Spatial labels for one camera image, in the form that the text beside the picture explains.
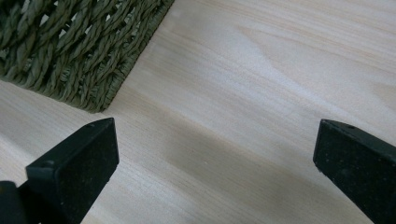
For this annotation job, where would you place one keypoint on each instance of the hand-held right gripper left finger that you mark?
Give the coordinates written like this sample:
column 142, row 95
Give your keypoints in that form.
column 77, row 165

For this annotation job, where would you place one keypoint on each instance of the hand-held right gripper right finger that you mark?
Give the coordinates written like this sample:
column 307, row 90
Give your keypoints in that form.
column 361, row 165

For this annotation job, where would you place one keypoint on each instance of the green woven basket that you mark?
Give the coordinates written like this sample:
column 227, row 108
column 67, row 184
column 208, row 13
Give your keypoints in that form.
column 71, row 49

